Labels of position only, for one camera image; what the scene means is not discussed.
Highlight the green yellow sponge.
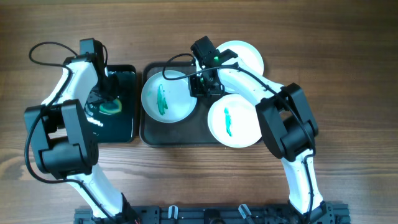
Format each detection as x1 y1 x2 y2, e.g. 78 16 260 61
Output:
99 98 122 115

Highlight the white plate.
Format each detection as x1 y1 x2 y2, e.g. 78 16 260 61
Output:
141 72 197 123
195 40 265 94
208 94 261 148

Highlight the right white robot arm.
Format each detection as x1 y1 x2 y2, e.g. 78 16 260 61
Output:
190 36 324 223

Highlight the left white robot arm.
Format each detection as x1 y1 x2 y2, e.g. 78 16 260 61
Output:
24 38 141 223

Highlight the large dark plastic tray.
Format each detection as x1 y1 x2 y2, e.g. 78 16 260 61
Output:
139 62 230 147

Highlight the small black water container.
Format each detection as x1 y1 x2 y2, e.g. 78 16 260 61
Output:
84 65 137 144

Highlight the left black cable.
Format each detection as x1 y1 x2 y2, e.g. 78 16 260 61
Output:
24 41 118 223

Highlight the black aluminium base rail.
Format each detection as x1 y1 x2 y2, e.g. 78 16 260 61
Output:
73 203 351 224

